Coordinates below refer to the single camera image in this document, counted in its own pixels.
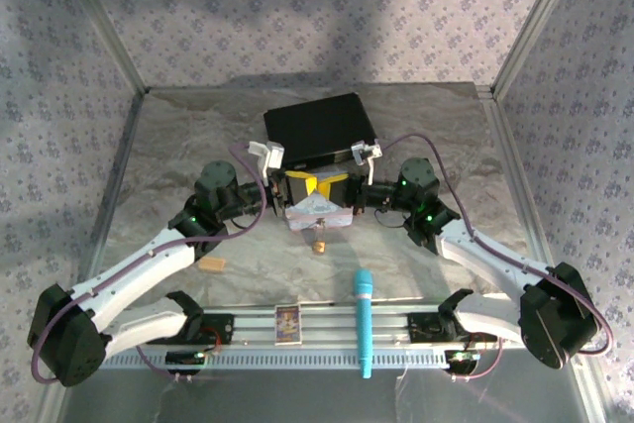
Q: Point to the small brass padlock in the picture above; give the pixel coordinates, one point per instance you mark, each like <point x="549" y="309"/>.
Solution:
<point x="319" y="246"/>

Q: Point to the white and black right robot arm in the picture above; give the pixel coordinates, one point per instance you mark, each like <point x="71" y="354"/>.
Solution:
<point x="478" y="250"/>

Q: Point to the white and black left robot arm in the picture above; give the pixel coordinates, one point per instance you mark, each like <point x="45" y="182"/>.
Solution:
<point x="148" y="264"/>

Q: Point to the black flat box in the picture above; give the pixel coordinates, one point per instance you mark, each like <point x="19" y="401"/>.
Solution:
<point x="317" y="121"/>

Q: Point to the small wooden block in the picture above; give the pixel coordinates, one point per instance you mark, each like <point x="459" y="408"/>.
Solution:
<point x="212" y="265"/>

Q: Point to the cyan marker pen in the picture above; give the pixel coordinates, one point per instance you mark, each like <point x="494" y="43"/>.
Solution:
<point x="363" y="314"/>

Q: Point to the small printed card box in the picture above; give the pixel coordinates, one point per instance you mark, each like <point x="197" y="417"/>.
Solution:
<point x="287" y="325"/>

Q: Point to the left control board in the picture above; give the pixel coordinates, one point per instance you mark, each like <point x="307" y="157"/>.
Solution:
<point x="185" y="358"/>

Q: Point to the control board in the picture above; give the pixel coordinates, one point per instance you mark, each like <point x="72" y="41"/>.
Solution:
<point x="185" y="358"/>
<point x="460" y="358"/>

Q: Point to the right control board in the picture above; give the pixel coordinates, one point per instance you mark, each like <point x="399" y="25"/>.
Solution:
<point x="460" y="358"/>

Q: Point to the aluminium table side rail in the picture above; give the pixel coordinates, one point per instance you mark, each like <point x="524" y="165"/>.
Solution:
<point x="116" y="185"/>
<point x="510" y="170"/>

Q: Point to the aluminium mounting rail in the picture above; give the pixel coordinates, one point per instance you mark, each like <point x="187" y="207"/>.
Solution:
<point x="327" y="326"/>

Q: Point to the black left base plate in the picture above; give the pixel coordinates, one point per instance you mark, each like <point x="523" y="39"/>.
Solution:
<point x="220" y="329"/>

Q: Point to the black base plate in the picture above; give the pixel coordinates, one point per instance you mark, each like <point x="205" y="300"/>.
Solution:
<point x="220" y="329"/>
<point x="421" y="329"/>

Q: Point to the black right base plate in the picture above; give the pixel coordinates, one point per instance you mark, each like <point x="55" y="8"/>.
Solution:
<point x="421" y="329"/>

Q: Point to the aluminium frame post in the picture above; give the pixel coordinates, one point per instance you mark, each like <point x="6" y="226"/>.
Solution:
<point x="537" y="22"/>
<point x="106" y="27"/>

